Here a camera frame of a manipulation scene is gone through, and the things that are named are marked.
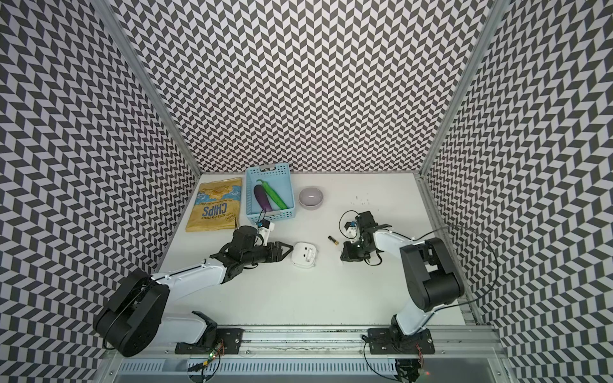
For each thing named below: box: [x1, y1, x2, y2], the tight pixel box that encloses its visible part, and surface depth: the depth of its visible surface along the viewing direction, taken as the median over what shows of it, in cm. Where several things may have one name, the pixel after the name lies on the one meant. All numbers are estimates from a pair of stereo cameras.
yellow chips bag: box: [185, 177, 242, 233], surface depth 107 cm
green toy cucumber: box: [256, 178, 289, 210], surface depth 111 cm
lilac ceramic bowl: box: [298, 185, 325, 210], surface depth 107 cm
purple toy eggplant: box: [253, 184, 273, 212], surface depth 110 cm
